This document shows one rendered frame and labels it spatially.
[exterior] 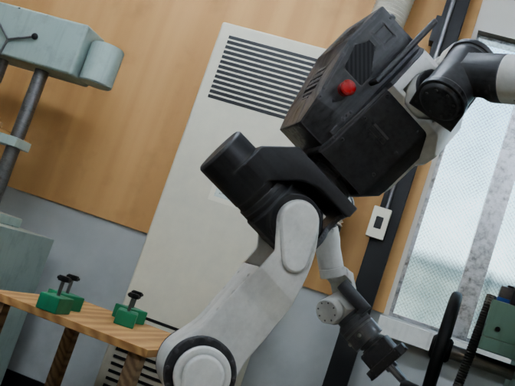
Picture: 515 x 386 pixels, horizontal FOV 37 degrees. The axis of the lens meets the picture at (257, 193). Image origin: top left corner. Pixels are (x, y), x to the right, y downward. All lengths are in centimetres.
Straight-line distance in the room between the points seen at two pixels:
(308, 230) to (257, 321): 21
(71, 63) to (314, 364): 159
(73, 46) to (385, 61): 190
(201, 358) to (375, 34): 72
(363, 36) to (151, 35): 221
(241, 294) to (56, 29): 202
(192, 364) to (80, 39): 202
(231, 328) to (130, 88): 225
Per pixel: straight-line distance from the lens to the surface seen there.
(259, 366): 333
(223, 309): 152
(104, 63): 322
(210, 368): 148
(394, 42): 161
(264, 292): 152
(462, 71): 146
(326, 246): 197
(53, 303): 244
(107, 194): 355
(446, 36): 343
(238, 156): 151
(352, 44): 157
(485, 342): 188
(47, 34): 334
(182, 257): 311
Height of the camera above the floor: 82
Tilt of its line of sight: 6 degrees up
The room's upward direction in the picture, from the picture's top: 19 degrees clockwise
